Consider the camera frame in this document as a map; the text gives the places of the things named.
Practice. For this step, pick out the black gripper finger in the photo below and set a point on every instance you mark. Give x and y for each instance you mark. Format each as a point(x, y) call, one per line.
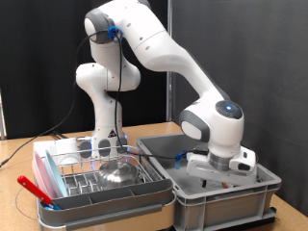
point(204, 183)

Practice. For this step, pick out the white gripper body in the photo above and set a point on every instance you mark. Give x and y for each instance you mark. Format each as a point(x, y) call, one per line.
point(205, 171)

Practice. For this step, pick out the stainless steel cup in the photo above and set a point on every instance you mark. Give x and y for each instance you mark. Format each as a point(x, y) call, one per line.
point(117, 174)

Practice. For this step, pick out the light blue plate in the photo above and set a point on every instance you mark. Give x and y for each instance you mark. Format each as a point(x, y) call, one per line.
point(56, 174)

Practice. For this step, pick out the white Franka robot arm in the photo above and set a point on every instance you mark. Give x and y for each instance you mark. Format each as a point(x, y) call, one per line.
point(166, 51)

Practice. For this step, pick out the grey dish rack tray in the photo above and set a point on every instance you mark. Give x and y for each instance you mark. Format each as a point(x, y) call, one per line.
point(112, 205)

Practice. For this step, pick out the grey plastic crate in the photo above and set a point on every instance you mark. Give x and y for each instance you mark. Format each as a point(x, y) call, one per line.
point(224, 202)

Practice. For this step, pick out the metal background pole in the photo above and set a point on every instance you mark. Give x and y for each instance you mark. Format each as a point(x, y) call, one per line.
point(169, 96)

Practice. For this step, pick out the pink plate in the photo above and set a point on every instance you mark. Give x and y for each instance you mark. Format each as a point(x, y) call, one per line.
point(43, 178)

